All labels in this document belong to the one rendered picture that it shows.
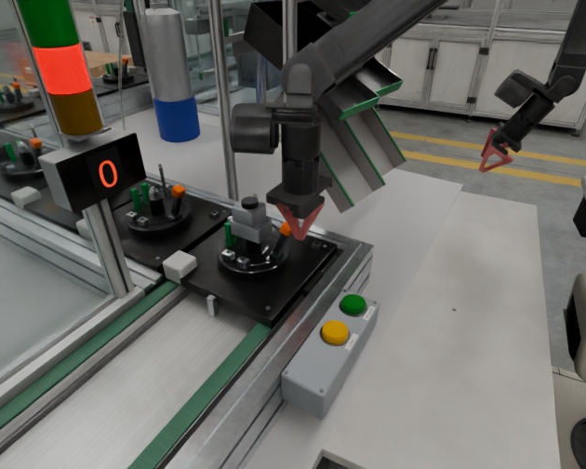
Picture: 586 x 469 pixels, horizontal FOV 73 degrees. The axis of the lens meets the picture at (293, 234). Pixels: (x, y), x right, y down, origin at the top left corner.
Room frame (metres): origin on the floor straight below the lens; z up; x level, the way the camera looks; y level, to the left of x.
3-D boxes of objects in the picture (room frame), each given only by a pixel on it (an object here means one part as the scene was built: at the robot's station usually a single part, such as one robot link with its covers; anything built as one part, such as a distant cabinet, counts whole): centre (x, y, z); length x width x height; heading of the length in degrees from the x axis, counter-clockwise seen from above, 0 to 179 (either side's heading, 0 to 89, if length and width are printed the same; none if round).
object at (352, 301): (0.48, -0.10, 0.96); 0.04 x 0.04 x 0.02
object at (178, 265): (0.57, 0.21, 0.97); 0.05 x 0.05 x 0.04; 59
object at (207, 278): (0.60, 0.07, 0.96); 0.24 x 0.24 x 0.02; 59
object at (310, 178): (0.55, -0.01, 1.17); 0.10 x 0.07 x 0.07; 149
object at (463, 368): (0.72, -0.19, 0.84); 0.90 x 0.70 x 0.03; 156
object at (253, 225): (0.61, 0.08, 1.06); 0.08 x 0.04 x 0.07; 60
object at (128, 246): (0.74, 0.29, 1.01); 0.24 x 0.24 x 0.13; 59
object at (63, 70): (0.50, 0.27, 1.33); 0.05 x 0.05 x 0.05
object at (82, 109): (0.50, 0.27, 1.28); 0.05 x 0.05 x 0.05
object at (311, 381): (0.42, -0.07, 0.93); 0.21 x 0.07 x 0.06; 149
